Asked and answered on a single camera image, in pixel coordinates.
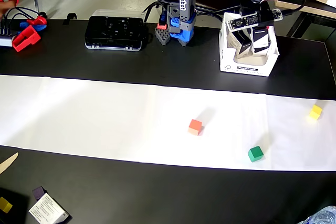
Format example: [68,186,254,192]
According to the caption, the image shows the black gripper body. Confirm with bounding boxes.
[239,0,271,20]

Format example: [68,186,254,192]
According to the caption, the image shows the operator bare hand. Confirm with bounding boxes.
[0,0,16,20]

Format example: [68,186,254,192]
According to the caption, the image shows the white cardboard carton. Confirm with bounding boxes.
[219,12,280,77]

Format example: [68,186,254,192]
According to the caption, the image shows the yellow cube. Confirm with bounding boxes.
[0,196,14,214]
[308,104,323,121]

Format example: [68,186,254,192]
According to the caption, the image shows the orange cube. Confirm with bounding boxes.
[187,119,203,136]

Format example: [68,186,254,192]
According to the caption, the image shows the black plastic case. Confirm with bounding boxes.
[83,9,148,51]

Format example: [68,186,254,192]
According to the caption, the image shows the green cube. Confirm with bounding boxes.
[247,145,264,163]

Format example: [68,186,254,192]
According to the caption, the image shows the white paper sheet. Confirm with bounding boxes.
[0,74,336,172]

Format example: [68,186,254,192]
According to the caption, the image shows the blue and red printed part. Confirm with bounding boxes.
[18,16,48,33]

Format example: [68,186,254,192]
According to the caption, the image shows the clear plastic water bottle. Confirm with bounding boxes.
[297,205,336,224]

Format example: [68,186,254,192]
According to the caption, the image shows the red printed plastic part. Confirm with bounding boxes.
[12,24,42,52]

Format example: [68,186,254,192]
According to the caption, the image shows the grey usb hub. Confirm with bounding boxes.
[0,19,14,48]

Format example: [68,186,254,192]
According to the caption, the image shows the dark purple cube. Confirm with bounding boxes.
[31,186,48,201]

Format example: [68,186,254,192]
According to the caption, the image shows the wrist camera on silver rail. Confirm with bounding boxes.
[227,9,285,30]

